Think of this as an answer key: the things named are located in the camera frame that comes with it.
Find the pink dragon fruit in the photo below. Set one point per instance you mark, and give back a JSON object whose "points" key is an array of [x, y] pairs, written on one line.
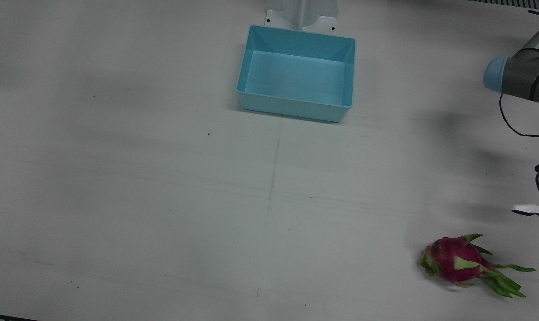
{"points": [[456, 263]]}

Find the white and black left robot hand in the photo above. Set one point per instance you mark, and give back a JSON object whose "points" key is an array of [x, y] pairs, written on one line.
{"points": [[536, 210]]}

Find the white camera stand base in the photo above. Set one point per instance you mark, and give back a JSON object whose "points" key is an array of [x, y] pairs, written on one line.
{"points": [[302, 15]]}

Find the grey left robot arm, blue caps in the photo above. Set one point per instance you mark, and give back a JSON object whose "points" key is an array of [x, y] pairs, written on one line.
{"points": [[525, 76]]}

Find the light blue plastic bin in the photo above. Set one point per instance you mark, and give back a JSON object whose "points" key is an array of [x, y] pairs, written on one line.
{"points": [[296, 76]]}

